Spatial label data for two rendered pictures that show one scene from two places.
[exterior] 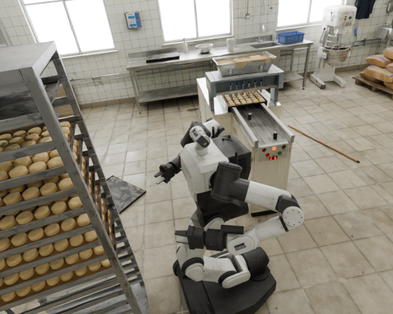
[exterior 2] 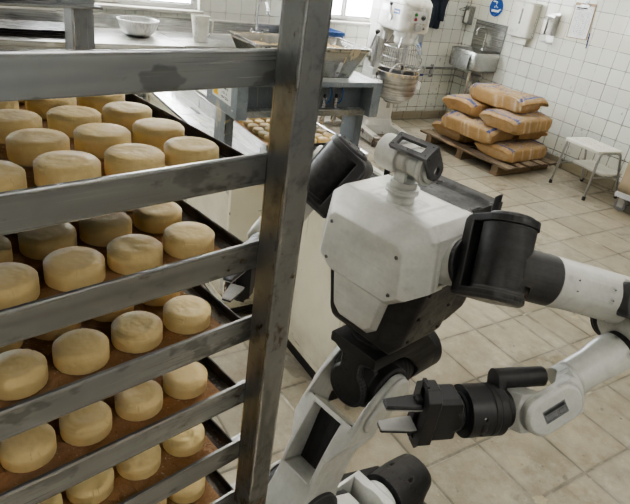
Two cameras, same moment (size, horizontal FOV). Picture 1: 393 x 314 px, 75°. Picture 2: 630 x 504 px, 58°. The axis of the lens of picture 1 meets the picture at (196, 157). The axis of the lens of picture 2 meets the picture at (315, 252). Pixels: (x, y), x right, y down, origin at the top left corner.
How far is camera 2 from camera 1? 0.70 m
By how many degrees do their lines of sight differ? 27
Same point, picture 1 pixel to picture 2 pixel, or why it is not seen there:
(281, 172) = not seen: hidden behind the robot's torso
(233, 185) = (535, 263)
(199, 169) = (428, 235)
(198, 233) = (450, 397)
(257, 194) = (585, 282)
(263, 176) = not seen: hidden behind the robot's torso
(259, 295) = not seen: outside the picture
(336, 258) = (514, 459)
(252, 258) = (403, 481)
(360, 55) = (424, 93)
